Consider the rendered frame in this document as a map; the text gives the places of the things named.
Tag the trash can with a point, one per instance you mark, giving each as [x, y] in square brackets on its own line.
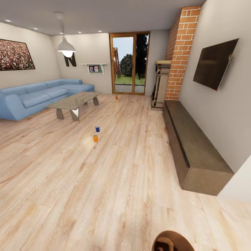
[170, 240]

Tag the cabinet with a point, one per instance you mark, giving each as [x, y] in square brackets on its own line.
[200, 167]

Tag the decorative sign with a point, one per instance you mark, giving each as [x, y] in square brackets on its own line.
[71, 59]

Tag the coffee table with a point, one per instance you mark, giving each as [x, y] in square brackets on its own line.
[72, 103]

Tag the door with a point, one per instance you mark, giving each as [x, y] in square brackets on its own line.
[129, 61]

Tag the room light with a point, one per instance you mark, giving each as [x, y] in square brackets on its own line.
[64, 45]

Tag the sofa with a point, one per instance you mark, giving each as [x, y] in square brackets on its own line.
[20, 102]

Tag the wood fireplace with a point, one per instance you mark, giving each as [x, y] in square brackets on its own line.
[160, 84]

